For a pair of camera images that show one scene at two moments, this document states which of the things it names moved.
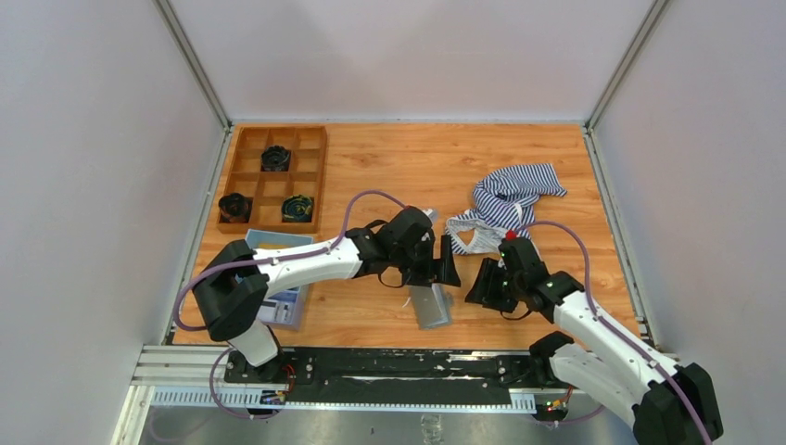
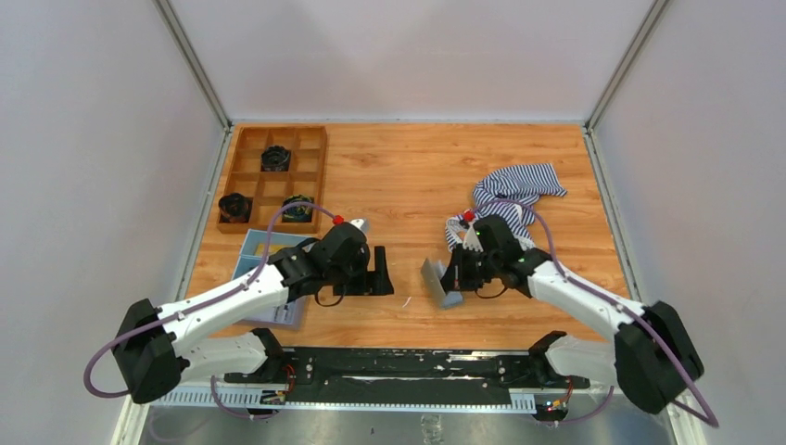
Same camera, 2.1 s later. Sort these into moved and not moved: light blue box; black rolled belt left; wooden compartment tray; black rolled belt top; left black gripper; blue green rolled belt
Moved: left black gripper
Not moved: black rolled belt top; black rolled belt left; blue green rolled belt; light blue box; wooden compartment tray
